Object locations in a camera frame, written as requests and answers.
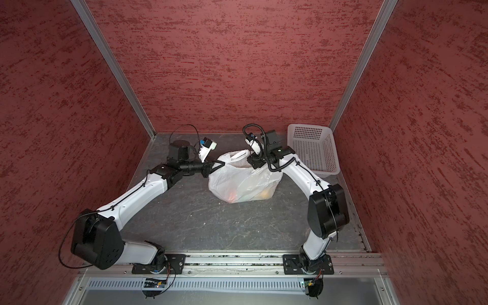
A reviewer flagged right aluminium corner post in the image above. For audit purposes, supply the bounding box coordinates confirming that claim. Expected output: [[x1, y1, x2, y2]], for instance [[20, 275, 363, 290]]
[[329, 0, 398, 132]]

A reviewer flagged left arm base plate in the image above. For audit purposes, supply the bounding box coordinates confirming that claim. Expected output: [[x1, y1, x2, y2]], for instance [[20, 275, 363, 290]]
[[132, 254, 186, 276]]

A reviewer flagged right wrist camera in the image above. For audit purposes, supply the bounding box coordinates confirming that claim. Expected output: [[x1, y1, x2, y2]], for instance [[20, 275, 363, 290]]
[[245, 130, 283, 155]]

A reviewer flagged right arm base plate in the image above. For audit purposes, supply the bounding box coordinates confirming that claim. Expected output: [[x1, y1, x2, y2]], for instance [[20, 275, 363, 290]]
[[282, 254, 334, 275]]

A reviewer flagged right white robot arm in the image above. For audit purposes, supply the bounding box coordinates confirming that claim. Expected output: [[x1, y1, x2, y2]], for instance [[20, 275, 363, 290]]
[[247, 153, 350, 275]]

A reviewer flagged aluminium corner post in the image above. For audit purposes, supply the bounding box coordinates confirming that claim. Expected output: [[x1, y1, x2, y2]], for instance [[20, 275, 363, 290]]
[[329, 0, 398, 132], [71, 0, 157, 140]]

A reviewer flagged aluminium front rail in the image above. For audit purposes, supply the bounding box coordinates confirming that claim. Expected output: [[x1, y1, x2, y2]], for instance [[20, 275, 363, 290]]
[[78, 250, 389, 277]]

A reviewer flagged white perforated plastic basket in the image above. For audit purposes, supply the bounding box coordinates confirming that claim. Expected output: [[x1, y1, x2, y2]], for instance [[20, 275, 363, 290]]
[[287, 124, 341, 178]]

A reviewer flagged white plastic bag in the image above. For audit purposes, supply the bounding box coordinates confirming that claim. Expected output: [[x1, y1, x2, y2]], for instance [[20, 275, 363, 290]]
[[208, 149, 283, 203]]

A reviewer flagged left aluminium corner post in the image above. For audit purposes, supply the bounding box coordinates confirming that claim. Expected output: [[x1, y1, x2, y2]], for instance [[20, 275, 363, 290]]
[[71, 0, 157, 140]]

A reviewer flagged white slotted cable duct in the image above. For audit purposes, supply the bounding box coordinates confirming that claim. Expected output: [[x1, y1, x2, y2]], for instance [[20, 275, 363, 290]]
[[86, 277, 305, 294]]

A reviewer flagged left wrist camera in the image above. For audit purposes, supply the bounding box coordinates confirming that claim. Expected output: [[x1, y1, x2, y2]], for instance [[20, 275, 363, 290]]
[[198, 137, 217, 163]]

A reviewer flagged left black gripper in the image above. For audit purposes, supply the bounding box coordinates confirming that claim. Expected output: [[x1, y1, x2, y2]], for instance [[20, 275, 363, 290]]
[[180, 156, 226, 178]]

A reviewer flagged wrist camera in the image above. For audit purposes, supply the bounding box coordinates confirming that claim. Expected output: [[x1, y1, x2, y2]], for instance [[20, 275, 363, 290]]
[[245, 130, 283, 155], [198, 137, 217, 163]]

